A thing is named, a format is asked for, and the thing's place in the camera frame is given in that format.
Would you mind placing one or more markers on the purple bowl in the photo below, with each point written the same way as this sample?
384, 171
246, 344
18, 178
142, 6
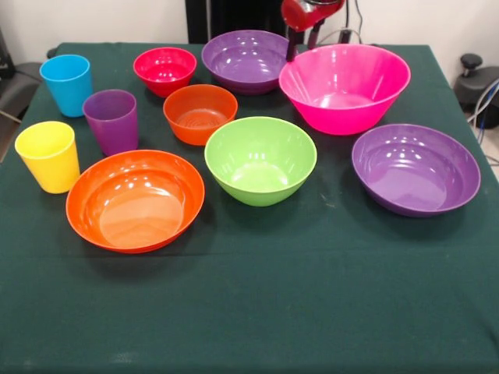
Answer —
245, 66
413, 179

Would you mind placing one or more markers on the dark green table cloth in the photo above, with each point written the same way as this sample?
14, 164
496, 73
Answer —
249, 292

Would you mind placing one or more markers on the small orange bowl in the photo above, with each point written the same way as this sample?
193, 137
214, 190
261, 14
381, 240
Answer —
195, 132

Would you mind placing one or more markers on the black chair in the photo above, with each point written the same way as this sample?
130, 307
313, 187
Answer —
17, 89

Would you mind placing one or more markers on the large pink bowl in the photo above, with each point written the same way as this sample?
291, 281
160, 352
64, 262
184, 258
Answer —
343, 113

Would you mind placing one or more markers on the yellow plastic cup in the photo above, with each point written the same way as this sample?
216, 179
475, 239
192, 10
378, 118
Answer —
48, 171

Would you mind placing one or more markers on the black equipment with knob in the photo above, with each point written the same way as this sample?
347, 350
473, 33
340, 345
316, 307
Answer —
473, 89

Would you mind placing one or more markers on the blue plastic cup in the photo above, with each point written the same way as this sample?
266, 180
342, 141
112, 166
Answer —
72, 97

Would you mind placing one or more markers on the large orange bowl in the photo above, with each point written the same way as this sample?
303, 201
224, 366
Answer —
132, 202

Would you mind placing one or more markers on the small red bowl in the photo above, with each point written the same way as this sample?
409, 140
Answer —
163, 83

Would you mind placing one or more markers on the purple plastic cup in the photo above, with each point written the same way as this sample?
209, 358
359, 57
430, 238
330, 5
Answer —
113, 132

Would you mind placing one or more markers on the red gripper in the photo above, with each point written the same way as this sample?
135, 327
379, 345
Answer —
298, 17

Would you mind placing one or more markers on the green bowl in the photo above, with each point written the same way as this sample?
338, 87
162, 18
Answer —
257, 187

